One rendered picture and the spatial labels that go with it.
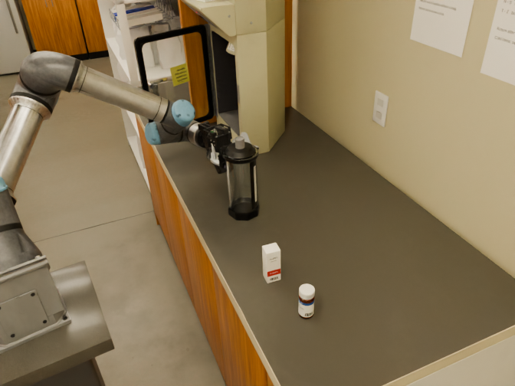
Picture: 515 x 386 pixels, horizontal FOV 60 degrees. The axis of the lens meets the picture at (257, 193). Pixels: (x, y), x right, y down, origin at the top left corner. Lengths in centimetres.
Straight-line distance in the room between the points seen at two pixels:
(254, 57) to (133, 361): 149
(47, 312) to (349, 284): 75
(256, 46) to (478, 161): 81
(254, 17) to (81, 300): 103
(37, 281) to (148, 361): 124
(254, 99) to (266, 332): 90
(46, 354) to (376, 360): 75
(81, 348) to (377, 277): 76
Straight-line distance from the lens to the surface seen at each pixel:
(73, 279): 136
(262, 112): 173
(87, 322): 123
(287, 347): 109
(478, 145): 137
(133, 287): 265
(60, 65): 135
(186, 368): 224
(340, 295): 120
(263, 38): 164
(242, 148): 133
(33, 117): 142
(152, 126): 150
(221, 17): 157
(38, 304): 118
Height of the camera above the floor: 181
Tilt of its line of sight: 34 degrees down
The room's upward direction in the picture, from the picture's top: 2 degrees counter-clockwise
